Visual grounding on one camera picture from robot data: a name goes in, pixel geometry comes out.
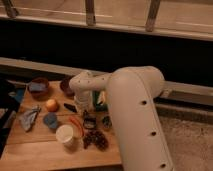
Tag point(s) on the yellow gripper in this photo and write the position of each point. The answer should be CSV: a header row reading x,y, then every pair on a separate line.
x,y
86,115

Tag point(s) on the black handled brush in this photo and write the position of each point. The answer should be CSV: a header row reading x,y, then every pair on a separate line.
x,y
70,107

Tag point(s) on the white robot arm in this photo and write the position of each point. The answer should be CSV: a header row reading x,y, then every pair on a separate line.
x,y
129,93

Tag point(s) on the white cup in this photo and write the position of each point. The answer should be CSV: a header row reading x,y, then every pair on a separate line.
x,y
65,135

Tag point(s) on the blue plastic cup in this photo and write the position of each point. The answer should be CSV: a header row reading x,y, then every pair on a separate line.
x,y
50,120

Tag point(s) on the small black metal object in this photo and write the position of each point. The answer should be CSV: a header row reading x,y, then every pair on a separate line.
x,y
89,123

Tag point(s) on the red chili pepper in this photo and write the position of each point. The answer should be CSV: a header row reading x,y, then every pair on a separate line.
x,y
77,124

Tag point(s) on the green plastic tray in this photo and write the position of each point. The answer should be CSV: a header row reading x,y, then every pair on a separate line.
x,y
98,106

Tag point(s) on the brown grape bunch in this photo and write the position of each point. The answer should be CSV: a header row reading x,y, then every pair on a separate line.
x,y
97,138

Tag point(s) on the yellow corn cob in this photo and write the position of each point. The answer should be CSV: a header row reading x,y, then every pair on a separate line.
x,y
101,98

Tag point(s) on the orange fruit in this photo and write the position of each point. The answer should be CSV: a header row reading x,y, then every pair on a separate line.
x,y
51,105

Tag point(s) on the purple bowl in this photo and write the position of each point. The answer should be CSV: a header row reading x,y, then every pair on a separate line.
x,y
64,86

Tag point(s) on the brown bowl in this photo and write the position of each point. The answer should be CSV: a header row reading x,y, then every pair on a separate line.
x,y
39,80

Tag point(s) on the grey blue cloth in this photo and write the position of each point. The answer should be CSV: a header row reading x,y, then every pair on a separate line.
x,y
27,118

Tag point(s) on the blue sponge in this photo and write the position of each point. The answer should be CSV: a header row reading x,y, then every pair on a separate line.
x,y
36,87

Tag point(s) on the blue object at table edge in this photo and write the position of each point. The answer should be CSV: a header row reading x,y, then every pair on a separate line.
x,y
18,94

